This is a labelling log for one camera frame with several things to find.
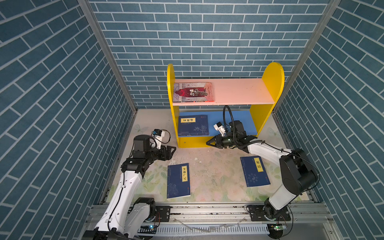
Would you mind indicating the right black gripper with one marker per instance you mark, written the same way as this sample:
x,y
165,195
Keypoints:
x,y
218,140

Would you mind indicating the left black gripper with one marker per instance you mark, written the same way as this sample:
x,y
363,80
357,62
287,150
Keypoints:
x,y
168,155

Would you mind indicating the navy book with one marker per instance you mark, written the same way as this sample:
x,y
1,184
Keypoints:
x,y
254,171
178,181
194,125

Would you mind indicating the Hamlet picture book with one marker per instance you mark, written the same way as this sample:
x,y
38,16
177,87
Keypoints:
x,y
193,92

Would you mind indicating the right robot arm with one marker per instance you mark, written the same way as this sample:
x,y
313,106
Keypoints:
x,y
297,173

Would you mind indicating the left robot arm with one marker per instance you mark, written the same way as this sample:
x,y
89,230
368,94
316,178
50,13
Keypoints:
x,y
129,186

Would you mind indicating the yellow pink blue bookshelf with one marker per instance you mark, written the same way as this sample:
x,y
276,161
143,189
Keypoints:
x,y
261,95

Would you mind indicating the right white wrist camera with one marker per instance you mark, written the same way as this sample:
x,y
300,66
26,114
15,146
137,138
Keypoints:
x,y
220,128

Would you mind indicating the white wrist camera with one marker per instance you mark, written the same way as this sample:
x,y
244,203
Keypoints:
x,y
220,128
157,137

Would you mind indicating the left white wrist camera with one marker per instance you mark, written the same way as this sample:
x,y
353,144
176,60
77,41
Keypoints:
x,y
157,137

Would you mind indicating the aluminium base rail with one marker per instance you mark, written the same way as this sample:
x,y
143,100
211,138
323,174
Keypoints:
x,y
232,221

